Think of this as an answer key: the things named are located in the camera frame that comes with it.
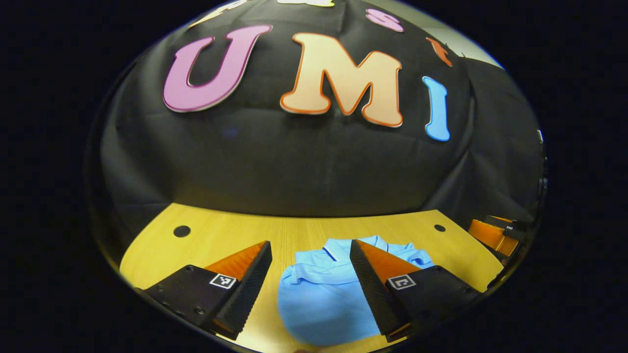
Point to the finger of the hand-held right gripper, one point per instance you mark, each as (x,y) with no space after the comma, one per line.
(508,226)
(490,236)

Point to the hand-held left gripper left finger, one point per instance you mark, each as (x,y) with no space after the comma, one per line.
(250,291)

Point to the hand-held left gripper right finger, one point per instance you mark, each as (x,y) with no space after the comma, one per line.
(373,291)

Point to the light blue T-shirt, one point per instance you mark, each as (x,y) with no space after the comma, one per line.
(319,304)

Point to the black backdrop cloth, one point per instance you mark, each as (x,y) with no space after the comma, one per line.
(294,166)

